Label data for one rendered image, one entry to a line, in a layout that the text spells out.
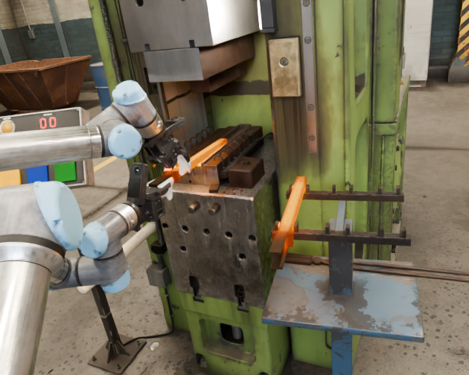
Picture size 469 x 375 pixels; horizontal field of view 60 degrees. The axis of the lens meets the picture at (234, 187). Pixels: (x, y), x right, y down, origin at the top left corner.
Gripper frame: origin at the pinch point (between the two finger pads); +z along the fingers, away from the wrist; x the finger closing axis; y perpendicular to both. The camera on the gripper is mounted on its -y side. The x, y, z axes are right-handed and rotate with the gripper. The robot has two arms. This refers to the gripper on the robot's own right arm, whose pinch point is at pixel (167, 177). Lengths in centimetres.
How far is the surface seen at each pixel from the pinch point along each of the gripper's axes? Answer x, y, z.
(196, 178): -1.2, 7.6, 17.2
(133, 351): -51, 100, 14
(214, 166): 6.9, 2.8, 17.1
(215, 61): 7.9, -29.4, 25.7
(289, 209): 39.4, 4.4, -4.5
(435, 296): 78, 101, 93
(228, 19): 13, -41, 28
